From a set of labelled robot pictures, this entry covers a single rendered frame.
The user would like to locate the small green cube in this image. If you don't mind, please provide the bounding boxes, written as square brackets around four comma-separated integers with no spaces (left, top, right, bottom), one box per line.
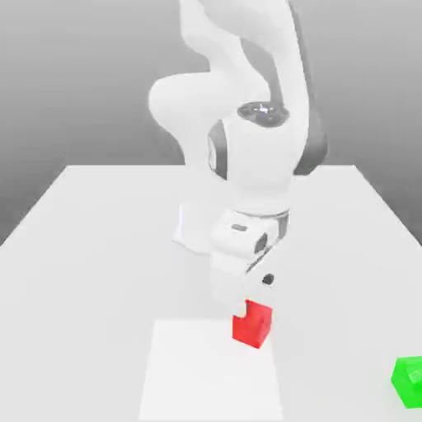
[390,355,422,410]

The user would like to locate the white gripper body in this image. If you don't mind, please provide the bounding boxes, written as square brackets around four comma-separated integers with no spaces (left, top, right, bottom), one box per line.
[209,246,282,307]

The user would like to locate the small red cube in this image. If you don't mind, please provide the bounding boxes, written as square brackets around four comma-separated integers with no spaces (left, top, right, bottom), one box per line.
[232,298,274,350]

